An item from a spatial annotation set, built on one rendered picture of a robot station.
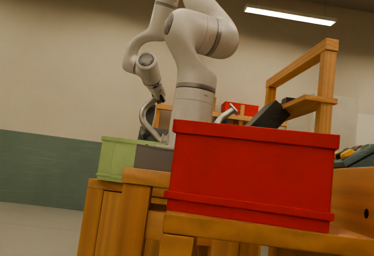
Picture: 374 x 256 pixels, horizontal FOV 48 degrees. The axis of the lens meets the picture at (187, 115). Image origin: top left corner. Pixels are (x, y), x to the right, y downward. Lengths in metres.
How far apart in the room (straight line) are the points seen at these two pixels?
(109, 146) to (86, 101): 6.28
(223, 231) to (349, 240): 0.15
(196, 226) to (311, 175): 0.16
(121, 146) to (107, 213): 0.26
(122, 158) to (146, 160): 0.52
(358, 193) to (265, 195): 0.28
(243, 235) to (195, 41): 0.79
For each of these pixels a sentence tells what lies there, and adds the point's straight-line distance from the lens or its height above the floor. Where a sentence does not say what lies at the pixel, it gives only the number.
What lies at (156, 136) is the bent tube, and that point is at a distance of 1.84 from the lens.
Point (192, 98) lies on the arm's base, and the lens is 1.19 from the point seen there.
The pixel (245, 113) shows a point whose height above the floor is 2.06.
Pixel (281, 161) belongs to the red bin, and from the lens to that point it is 0.54.
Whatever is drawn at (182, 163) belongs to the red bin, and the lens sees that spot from 0.55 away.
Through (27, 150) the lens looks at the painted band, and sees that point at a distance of 8.00.
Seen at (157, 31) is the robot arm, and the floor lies 1.39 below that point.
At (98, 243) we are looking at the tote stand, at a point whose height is 0.55.
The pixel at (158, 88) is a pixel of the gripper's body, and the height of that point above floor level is 1.20.
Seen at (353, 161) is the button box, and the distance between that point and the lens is 0.89.
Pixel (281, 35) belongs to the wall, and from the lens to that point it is 8.62.
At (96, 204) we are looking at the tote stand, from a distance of 1.69.
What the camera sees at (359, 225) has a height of 0.80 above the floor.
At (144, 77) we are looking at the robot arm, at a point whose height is 1.22.
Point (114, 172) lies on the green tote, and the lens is 1.63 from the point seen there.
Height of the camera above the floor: 0.85
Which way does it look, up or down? 8 degrees up
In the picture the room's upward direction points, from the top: 7 degrees clockwise
